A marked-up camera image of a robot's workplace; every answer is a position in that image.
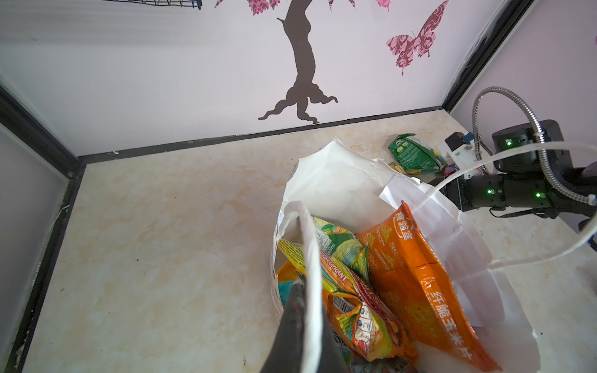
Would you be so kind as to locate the yellow pink candy packet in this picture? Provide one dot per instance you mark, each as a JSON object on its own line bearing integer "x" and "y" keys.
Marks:
{"x": 360, "y": 317}

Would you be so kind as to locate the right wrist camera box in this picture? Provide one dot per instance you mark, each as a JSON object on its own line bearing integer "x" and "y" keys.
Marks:
{"x": 458, "y": 151}

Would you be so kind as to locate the white paper gift bag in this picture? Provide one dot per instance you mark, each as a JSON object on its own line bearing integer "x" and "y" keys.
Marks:
{"x": 526, "y": 284}

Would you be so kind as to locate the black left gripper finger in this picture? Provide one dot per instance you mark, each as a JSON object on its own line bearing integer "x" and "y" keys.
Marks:
{"x": 287, "y": 351}

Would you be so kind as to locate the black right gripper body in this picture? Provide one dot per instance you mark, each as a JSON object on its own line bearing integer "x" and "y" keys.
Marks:
{"x": 498, "y": 191}

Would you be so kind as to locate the teal fruit candy bag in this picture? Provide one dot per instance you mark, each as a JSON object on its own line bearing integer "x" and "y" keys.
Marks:
{"x": 289, "y": 291}

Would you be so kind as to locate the black wire mesh basket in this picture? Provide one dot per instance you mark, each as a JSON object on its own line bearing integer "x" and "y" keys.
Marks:
{"x": 193, "y": 4}

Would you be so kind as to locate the yellow gummy snack bag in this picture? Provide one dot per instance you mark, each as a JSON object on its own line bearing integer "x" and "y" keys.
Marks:
{"x": 287, "y": 272}

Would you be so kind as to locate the orange snack packet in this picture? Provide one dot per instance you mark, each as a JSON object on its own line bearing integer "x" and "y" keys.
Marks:
{"x": 409, "y": 279}

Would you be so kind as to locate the green small snack packet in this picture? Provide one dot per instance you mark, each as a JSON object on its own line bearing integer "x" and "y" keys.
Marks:
{"x": 414, "y": 157}

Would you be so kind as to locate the green lemon candy bag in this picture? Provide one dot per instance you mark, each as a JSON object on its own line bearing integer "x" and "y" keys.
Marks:
{"x": 343, "y": 245}

